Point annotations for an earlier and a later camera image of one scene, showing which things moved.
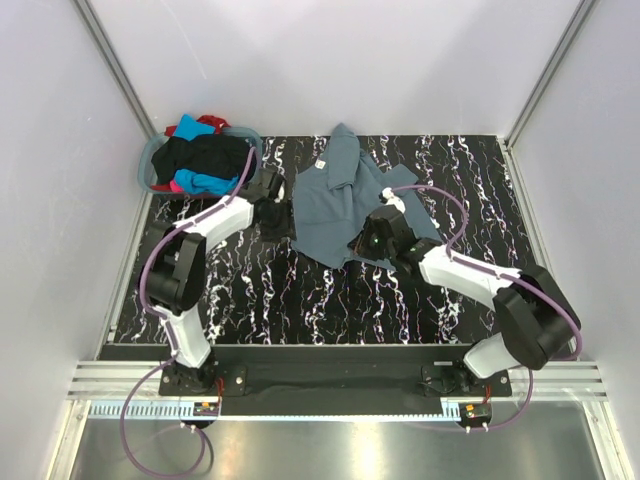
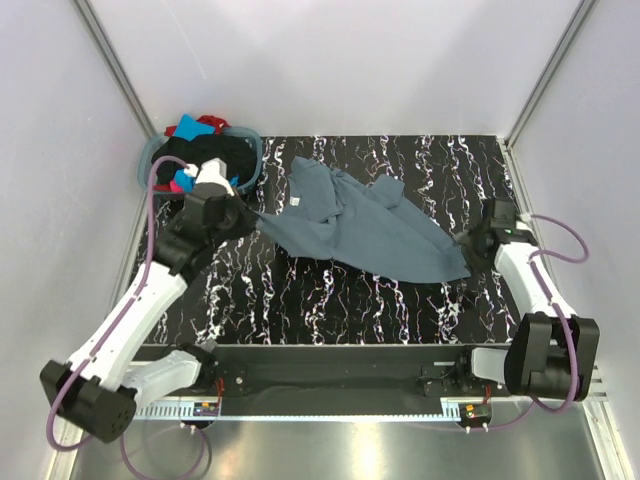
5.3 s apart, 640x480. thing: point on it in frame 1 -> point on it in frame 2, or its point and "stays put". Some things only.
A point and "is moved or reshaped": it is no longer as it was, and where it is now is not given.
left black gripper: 287,229 -> 248,217
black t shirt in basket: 215,153 stays put
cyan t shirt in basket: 191,182 stays put
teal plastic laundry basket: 146,170 stays put
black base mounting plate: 332,380 stays put
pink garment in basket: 174,187 stays put
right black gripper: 360,246 -> 466,240
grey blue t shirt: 335,193 is moved or reshaped
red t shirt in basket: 209,120 stays put
